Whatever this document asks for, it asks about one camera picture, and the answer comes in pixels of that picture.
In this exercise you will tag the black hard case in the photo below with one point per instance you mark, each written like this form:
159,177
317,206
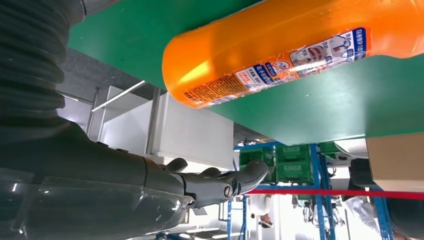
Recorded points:
361,172

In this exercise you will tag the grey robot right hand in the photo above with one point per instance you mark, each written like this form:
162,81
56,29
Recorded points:
99,179

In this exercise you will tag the green crate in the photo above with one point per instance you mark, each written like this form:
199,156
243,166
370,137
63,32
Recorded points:
291,162

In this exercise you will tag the white side table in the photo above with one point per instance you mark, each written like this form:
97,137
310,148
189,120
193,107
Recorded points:
185,132

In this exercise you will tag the brown cardboard box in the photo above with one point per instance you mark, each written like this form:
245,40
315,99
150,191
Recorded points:
397,159

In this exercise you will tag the red horizontal bar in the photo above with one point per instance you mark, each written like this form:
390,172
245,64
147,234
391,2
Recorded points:
331,193

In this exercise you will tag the person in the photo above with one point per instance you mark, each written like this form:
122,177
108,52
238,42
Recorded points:
362,212
261,207

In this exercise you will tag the blue metal rack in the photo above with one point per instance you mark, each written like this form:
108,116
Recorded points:
316,198

